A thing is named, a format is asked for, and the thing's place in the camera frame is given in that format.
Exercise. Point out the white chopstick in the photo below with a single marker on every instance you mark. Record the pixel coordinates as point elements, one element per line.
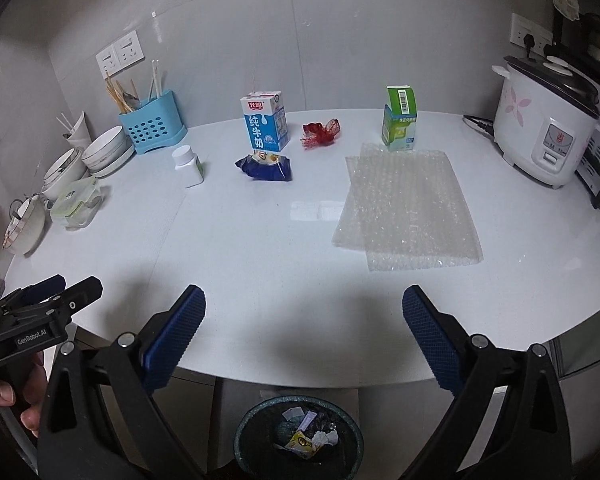
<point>151,82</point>
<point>158,80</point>

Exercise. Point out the blue perforated utensil holder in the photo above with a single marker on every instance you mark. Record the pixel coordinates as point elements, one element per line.
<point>152,127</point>

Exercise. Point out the white wall socket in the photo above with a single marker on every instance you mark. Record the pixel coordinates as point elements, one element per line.
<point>128,49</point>
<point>106,62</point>

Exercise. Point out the dark mesh trash bin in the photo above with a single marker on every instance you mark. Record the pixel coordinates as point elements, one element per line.
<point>247,435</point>

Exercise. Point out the blue and white milk carton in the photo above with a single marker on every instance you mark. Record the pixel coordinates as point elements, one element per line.
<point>260,125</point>

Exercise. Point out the metal spoon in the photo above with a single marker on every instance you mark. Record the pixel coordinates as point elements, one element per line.
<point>130,101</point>

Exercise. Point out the wall socket with black plug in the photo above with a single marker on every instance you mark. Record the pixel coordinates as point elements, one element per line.
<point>530,35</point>

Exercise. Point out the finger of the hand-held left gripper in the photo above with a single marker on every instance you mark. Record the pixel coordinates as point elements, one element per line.
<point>35,287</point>
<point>72,297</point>

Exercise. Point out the clear bubble wrap sheet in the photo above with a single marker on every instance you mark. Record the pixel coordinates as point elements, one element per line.
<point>410,205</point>

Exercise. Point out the yellow snack packet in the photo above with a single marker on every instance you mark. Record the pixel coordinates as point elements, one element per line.
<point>300,441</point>

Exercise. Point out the blue snack wrapper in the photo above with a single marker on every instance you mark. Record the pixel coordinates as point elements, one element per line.
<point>265,167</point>

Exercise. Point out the white flowered rice cooker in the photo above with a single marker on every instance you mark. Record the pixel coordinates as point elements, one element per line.
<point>540,120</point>

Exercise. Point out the glass container with green lid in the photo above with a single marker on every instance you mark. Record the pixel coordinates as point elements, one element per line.
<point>75,202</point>

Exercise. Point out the white pill bottle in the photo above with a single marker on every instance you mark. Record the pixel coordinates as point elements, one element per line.
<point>189,167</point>

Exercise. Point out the stacked white bowls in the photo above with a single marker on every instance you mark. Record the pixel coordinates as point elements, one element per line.
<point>62,175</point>

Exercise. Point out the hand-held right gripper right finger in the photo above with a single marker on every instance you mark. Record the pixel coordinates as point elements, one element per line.
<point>432,342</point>

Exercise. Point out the white colander bowl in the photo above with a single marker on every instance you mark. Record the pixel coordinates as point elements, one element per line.
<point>27,227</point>

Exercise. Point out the white paper card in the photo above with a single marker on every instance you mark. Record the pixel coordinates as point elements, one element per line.
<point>300,417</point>

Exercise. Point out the person's left hand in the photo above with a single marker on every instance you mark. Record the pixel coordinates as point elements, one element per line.
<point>32,415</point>

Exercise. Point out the red wrapper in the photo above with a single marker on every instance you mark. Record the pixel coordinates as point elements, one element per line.
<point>320,135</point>

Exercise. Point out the white plate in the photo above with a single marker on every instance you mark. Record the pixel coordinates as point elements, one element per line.
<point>125,160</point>

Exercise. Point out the white tissue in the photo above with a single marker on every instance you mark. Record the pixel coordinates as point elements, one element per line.
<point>325,438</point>

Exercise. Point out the green cardboard box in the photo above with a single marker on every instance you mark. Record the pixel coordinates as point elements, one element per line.
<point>400,127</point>

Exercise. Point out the bundle of wooden chopsticks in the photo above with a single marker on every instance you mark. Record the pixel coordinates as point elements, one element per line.
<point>115,92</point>

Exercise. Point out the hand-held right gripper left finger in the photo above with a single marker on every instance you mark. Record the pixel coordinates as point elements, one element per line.
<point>177,340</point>

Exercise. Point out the white cup with straws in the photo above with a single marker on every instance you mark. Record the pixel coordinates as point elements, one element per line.
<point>79,132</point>

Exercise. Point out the large white bowl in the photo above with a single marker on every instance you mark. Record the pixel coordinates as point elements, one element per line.
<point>104,147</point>

